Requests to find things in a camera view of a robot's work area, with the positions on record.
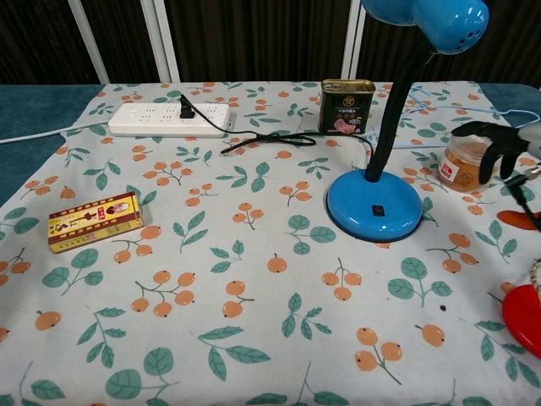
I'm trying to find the clear jar with orange contents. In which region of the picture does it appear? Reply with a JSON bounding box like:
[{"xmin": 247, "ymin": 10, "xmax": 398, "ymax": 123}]
[{"xmin": 436, "ymin": 132, "xmax": 494, "ymax": 194}]

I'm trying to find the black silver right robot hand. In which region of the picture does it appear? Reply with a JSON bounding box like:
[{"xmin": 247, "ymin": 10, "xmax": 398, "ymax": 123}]
[{"xmin": 451, "ymin": 121, "xmax": 541, "ymax": 232}]

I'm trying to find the blue gooseneck desk lamp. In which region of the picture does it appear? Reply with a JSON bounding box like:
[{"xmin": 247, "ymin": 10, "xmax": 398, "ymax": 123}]
[{"xmin": 326, "ymin": 0, "xmax": 491, "ymax": 244}]

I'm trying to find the white power strip cable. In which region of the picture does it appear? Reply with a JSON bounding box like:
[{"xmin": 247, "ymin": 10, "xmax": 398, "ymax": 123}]
[{"xmin": 0, "ymin": 122, "xmax": 112, "ymax": 145}]

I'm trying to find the dark luncheon meat can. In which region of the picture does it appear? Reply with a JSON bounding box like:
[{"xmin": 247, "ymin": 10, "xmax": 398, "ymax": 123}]
[{"xmin": 317, "ymin": 79, "xmax": 377, "ymax": 136}]

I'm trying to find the red round disc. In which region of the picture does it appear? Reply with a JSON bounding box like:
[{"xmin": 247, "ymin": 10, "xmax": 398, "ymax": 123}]
[{"xmin": 501, "ymin": 283, "xmax": 541, "ymax": 353}]

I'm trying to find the white power strip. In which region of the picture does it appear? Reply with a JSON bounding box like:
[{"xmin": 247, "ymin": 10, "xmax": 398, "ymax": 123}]
[{"xmin": 107, "ymin": 102, "xmax": 237, "ymax": 139}]

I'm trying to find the white aluminium frame post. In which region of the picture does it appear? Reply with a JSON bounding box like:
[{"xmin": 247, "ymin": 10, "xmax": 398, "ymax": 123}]
[
  {"xmin": 67, "ymin": 0, "xmax": 112, "ymax": 85},
  {"xmin": 343, "ymin": 0, "xmax": 368, "ymax": 84},
  {"xmin": 140, "ymin": 0, "xmax": 182, "ymax": 84}
]

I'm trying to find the black plug and cable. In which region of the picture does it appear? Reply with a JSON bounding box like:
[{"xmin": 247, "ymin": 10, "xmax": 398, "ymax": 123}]
[{"xmin": 178, "ymin": 94, "xmax": 378, "ymax": 171}]

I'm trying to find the black right hand cable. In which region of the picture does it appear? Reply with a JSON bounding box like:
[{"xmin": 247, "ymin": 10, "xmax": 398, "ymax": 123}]
[{"xmin": 505, "ymin": 167, "xmax": 541, "ymax": 233}]

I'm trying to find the yellow red printed box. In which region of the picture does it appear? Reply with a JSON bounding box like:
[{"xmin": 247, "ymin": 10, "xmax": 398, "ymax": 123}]
[{"xmin": 46, "ymin": 191, "xmax": 144, "ymax": 255}]

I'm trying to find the floral printed tablecloth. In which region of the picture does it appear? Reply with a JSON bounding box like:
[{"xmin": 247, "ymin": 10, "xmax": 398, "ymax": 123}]
[{"xmin": 0, "ymin": 80, "xmax": 541, "ymax": 406}]

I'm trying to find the braided beige rope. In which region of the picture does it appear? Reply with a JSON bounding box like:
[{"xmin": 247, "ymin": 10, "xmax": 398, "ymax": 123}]
[{"xmin": 529, "ymin": 259, "xmax": 541, "ymax": 298}]

